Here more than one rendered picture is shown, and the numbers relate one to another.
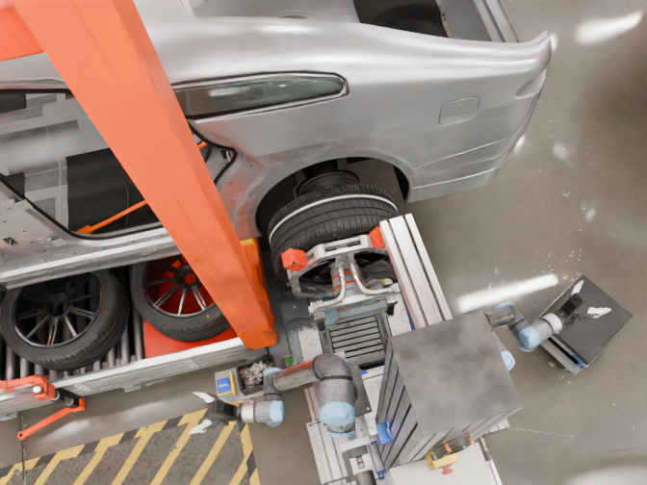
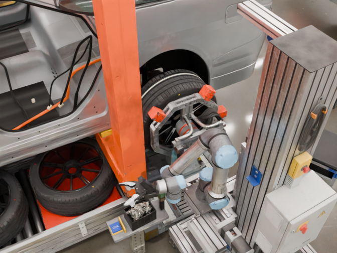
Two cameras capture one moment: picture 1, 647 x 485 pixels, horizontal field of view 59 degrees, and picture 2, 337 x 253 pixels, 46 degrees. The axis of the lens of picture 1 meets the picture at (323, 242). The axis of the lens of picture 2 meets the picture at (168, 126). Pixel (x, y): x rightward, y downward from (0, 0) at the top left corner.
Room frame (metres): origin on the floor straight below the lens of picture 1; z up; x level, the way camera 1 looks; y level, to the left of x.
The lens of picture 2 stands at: (-0.76, 0.79, 2.98)
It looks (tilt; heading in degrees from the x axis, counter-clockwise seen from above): 46 degrees down; 338
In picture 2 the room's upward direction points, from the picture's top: straight up
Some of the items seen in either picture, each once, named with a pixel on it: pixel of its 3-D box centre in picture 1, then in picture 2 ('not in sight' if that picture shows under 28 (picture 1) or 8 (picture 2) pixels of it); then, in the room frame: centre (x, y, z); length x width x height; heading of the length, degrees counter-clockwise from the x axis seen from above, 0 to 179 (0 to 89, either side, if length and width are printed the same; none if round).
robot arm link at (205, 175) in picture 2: not in sight; (208, 179); (0.49, 0.01, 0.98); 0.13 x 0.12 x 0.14; 174
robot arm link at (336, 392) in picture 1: (339, 410); (219, 175); (0.36, 0.03, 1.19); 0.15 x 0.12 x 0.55; 174
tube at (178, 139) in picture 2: (327, 283); (181, 124); (0.95, 0.00, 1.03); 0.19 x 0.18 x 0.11; 5
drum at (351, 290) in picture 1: (348, 282); (189, 132); (1.01, -0.09, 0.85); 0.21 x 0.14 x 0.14; 5
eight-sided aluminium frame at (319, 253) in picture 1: (344, 269); (184, 126); (1.08, -0.08, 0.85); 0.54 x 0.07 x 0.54; 95
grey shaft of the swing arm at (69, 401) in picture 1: (60, 396); not in sight; (0.78, 1.55, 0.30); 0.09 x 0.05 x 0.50; 95
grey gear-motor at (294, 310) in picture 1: (293, 293); (143, 172); (1.22, 0.22, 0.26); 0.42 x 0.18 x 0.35; 5
